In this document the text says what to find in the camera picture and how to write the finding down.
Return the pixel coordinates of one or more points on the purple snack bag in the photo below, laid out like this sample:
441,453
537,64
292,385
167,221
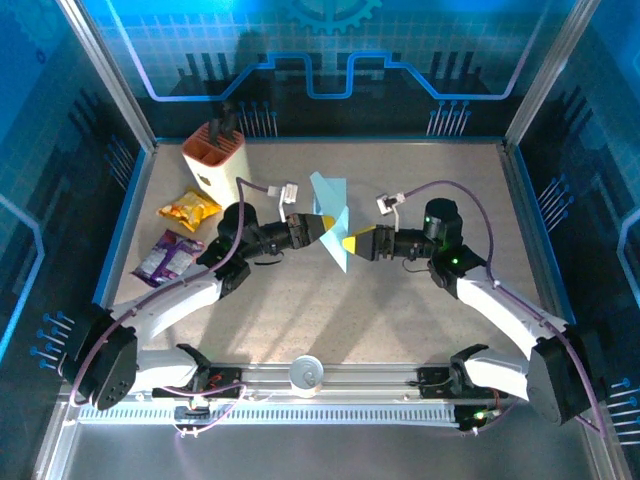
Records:
167,255

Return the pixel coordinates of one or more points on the light blue cloth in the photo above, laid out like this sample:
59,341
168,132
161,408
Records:
330,200

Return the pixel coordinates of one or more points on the aluminium mounting rail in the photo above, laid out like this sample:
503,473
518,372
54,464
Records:
380,372

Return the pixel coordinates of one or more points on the grey metal shelf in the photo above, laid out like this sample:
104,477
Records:
325,455

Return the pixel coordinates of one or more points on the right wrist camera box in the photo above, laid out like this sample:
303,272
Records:
385,204

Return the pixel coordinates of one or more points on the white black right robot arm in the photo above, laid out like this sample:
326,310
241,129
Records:
500,305

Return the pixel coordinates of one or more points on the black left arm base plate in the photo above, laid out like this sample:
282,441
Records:
230,375

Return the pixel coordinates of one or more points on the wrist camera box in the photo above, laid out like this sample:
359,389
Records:
385,204
290,192

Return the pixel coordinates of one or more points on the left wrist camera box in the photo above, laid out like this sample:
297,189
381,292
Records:
290,192

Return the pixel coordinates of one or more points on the aluminium frame post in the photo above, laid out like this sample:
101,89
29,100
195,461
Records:
549,75
110,75

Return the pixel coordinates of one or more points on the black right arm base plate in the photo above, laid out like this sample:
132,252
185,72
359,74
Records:
432,382

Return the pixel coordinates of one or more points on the yellow snack bag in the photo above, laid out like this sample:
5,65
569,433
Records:
190,210

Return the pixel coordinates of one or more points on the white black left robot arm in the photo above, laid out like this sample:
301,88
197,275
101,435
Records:
170,305

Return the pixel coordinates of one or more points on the silver drink can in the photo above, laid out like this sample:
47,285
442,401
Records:
306,372

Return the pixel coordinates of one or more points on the cream knife block orange top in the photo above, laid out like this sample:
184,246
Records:
225,175

